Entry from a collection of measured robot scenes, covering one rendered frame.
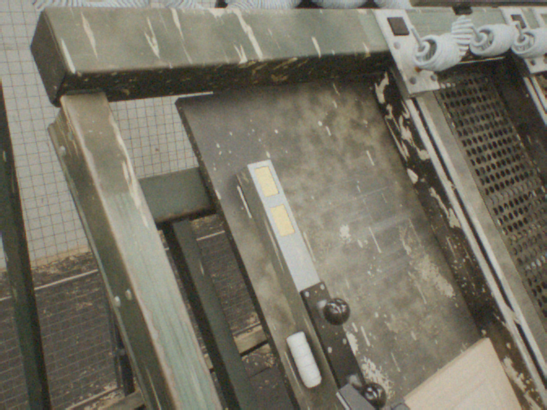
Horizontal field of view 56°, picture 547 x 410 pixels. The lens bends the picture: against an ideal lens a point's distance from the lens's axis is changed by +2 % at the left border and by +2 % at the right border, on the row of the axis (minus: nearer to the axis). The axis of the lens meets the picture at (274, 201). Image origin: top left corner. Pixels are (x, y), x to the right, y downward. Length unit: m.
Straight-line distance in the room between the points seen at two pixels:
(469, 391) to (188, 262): 0.58
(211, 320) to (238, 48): 0.44
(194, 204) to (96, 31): 0.30
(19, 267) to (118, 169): 0.76
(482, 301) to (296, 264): 0.46
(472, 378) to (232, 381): 0.48
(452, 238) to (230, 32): 0.61
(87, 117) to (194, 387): 0.39
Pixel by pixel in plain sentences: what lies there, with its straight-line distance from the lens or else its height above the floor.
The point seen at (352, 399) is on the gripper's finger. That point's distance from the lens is 0.73.
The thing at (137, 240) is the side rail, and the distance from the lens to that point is 0.71.
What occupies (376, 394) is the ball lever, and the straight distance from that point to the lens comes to 0.74.
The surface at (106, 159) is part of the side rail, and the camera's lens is 0.73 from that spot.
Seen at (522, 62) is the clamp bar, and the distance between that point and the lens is 1.60.
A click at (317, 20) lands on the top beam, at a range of 1.02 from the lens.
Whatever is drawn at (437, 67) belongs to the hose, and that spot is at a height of 1.85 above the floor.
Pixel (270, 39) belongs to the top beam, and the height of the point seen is 1.91.
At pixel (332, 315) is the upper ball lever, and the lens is 0.71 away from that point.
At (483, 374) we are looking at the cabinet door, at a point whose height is 1.27.
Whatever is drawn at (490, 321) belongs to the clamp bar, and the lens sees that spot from 1.16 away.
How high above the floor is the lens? 1.90
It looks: 17 degrees down
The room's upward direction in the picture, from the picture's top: 3 degrees counter-clockwise
